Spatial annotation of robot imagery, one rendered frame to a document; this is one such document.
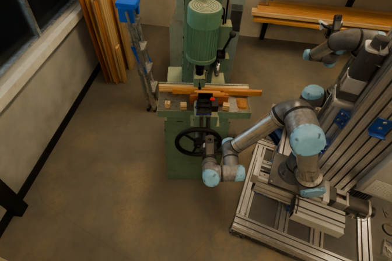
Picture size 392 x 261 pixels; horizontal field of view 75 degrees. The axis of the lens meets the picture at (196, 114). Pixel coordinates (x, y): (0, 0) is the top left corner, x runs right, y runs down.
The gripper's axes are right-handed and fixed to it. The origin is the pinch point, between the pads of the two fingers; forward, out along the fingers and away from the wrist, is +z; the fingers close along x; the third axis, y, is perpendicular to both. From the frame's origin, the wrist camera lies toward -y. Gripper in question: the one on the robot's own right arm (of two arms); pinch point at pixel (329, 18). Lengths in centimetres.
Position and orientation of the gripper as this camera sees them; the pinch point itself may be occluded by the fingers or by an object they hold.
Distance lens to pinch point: 216.9
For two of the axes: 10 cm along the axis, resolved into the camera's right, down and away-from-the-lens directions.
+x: 9.9, 0.5, -1.5
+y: 0.8, 6.8, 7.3
